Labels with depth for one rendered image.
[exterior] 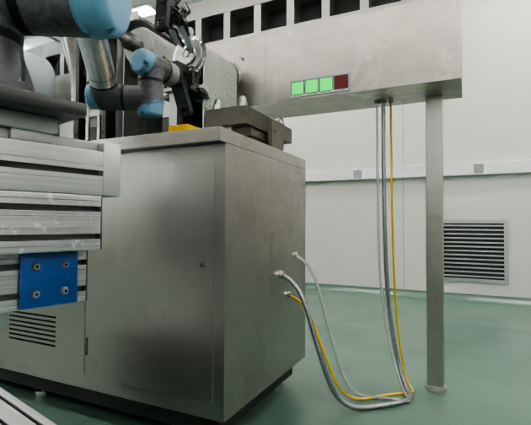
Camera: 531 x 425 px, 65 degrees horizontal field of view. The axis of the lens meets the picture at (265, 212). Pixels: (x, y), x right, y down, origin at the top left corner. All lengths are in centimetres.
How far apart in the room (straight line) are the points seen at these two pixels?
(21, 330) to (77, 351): 29
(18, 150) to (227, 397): 85
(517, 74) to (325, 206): 192
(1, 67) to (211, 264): 70
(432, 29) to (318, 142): 263
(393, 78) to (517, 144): 241
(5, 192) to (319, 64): 134
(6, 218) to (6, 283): 11
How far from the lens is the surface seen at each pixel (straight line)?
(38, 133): 72
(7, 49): 74
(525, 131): 399
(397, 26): 174
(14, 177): 69
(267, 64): 186
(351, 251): 403
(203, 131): 118
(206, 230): 118
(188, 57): 164
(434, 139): 176
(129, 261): 136
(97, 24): 71
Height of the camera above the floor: 64
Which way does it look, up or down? 1 degrees up
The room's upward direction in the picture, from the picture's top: straight up
